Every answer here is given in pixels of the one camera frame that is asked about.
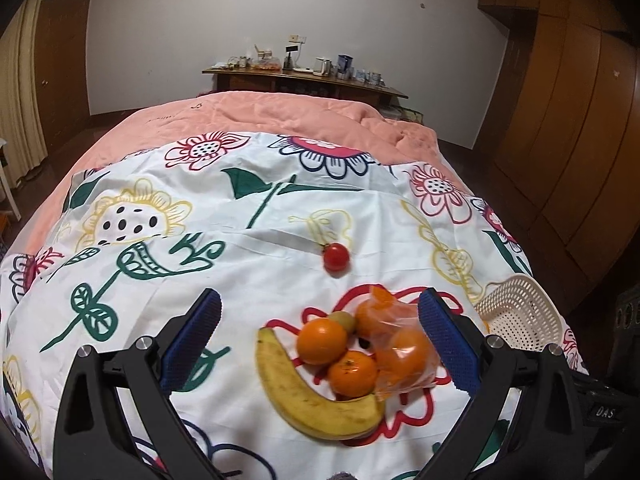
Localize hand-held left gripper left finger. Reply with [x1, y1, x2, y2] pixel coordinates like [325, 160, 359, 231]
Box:
[52, 287, 223, 480]

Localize wooden sideboard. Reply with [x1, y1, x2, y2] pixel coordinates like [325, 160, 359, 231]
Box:
[202, 65, 410, 116]

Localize bagged orange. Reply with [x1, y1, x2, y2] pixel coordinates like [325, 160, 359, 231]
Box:
[355, 297, 397, 341]
[375, 329, 436, 387]

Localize wooden wardrobe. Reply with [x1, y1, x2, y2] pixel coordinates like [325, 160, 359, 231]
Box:
[477, 0, 640, 306]

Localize wooden door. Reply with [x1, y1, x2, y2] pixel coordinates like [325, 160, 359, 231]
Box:
[37, 0, 93, 153]

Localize small green fruit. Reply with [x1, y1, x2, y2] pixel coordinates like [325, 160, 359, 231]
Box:
[327, 311, 357, 335]

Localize yellow banana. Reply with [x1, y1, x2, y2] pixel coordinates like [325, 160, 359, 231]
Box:
[255, 326, 387, 442]

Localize large orange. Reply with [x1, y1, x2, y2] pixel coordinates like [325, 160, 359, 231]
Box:
[296, 319, 349, 366]

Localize clear plastic bag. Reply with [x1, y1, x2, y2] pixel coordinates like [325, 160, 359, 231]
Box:
[354, 285, 446, 403]

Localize green printed box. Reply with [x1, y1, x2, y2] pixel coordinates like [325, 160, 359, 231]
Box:
[379, 105, 426, 125]

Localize pink quilt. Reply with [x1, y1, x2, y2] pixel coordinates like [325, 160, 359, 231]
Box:
[22, 91, 453, 256]

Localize floral printed sheet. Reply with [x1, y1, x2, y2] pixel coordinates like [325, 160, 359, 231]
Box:
[0, 130, 583, 480]

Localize small white table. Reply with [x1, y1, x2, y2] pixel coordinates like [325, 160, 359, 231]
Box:
[0, 137, 22, 222]

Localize small tangerine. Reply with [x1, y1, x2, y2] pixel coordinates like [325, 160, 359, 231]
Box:
[327, 351, 379, 397]

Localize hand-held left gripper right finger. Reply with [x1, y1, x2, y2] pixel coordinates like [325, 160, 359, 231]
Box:
[417, 287, 586, 480]

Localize white plastic basket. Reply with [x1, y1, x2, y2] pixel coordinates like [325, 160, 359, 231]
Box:
[474, 274, 568, 353]

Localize red tomato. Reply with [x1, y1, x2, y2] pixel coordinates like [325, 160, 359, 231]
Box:
[322, 242, 350, 274]

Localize beige curtain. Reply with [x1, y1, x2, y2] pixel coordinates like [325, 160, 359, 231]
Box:
[0, 0, 96, 183]

